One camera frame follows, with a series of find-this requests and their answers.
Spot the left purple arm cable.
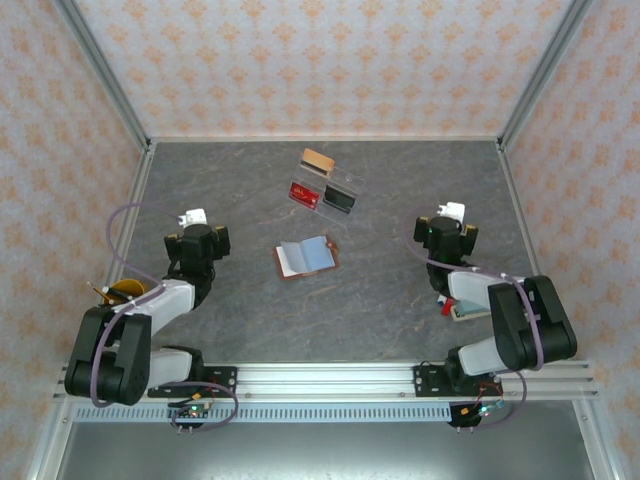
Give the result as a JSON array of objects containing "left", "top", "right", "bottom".
[{"left": 89, "top": 202, "right": 240, "bottom": 432}]

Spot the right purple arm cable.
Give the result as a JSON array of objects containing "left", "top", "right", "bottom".
[{"left": 403, "top": 212, "right": 547, "bottom": 432}]

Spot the tan wooden block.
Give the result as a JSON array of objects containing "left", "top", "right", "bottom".
[{"left": 301, "top": 147, "right": 336, "bottom": 180}]

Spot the bright red card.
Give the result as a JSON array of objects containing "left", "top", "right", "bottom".
[{"left": 289, "top": 181, "right": 322, "bottom": 207}]

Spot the blue beige whiteboard eraser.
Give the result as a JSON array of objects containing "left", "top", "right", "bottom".
[{"left": 449, "top": 298, "right": 492, "bottom": 325}]

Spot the green controller board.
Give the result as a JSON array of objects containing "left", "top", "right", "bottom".
[
  {"left": 167, "top": 403, "right": 214, "bottom": 420},
  {"left": 462, "top": 402, "right": 506, "bottom": 420}
]

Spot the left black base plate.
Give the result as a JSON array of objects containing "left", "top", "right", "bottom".
[{"left": 147, "top": 366, "right": 239, "bottom": 399}]

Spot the grey metal panel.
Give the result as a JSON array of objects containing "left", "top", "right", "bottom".
[{"left": 52, "top": 422, "right": 594, "bottom": 480}]

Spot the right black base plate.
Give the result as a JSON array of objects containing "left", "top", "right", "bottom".
[{"left": 413, "top": 364, "right": 501, "bottom": 399}]

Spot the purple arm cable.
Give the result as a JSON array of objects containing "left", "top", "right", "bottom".
[
  {"left": 89, "top": 202, "right": 240, "bottom": 432},
  {"left": 403, "top": 212, "right": 547, "bottom": 432}
]

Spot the aluminium mounting rail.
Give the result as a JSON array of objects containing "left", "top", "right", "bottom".
[{"left": 52, "top": 360, "right": 600, "bottom": 403}]

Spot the aluminium frame rail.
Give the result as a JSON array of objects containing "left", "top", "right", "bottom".
[
  {"left": 77, "top": 142, "right": 157, "bottom": 364},
  {"left": 497, "top": 142, "right": 571, "bottom": 361},
  {"left": 147, "top": 133, "right": 504, "bottom": 144}
]

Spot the clear acrylic card organizer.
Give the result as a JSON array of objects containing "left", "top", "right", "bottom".
[{"left": 288, "top": 147, "right": 365, "bottom": 232}]

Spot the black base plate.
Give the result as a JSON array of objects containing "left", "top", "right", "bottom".
[
  {"left": 413, "top": 364, "right": 501, "bottom": 399},
  {"left": 147, "top": 366, "right": 239, "bottom": 399}
]

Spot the yellow pencil cup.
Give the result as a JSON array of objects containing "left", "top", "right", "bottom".
[{"left": 106, "top": 278, "right": 150, "bottom": 305}]

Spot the slotted grey cable duct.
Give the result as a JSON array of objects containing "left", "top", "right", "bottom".
[{"left": 73, "top": 404, "right": 509, "bottom": 425}]

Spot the aluminium frame leg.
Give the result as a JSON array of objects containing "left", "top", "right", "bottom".
[
  {"left": 27, "top": 402, "right": 76, "bottom": 480},
  {"left": 574, "top": 399, "right": 619, "bottom": 480}
]

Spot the aluminium frame post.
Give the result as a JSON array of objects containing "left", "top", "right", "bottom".
[
  {"left": 52, "top": 0, "right": 153, "bottom": 151},
  {"left": 497, "top": 0, "right": 597, "bottom": 151}
]

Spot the black board bracket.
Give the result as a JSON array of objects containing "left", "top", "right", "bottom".
[
  {"left": 172, "top": 417, "right": 211, "bottom": 435},
  {"left": 448, "top": 402, "right": 484, "bottom": 432}
]

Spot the black card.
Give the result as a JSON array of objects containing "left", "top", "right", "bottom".
[{"left": 323, "top": 183, "right": 358, "bottom": 212}]

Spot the brown leather card holder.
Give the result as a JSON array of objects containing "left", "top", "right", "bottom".
[{"left": 272, "top": 234, "right": 342, "bottom": 282}]

